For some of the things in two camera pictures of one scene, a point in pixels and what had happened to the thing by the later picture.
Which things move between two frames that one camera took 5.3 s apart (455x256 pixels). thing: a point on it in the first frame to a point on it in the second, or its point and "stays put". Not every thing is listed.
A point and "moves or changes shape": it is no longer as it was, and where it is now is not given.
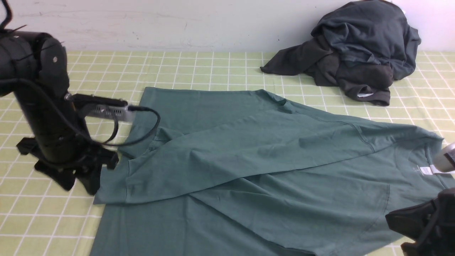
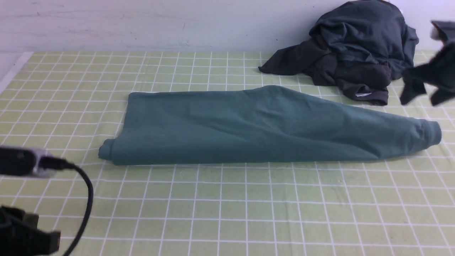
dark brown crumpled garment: x=320 y=61 stays put
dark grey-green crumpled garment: x=375 y=32 stays put
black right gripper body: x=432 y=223 to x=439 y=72
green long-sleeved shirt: x=239 y=172 moves or changes shape
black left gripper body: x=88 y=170 to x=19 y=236
